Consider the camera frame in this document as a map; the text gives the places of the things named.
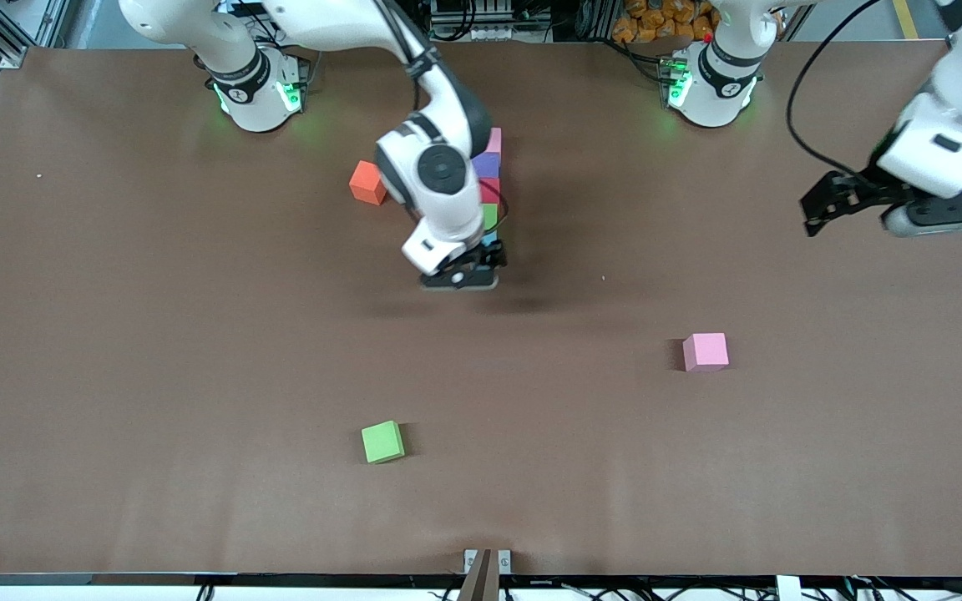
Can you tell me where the orange foam cube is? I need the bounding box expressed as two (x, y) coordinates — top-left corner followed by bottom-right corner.
(349, 160), (388, 207)

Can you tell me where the grey rack equipment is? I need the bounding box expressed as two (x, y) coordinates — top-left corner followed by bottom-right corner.
(429, 0), (525, 43)

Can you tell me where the pile of orange items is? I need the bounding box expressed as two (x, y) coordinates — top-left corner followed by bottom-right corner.
(612, 0), (720, 44)

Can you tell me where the silver metal bracket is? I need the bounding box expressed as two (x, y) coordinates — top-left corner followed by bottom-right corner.
(463, 548), (513, 577)

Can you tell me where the brown post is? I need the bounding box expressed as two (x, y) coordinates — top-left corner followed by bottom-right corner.
(457, 548), (501, 601)

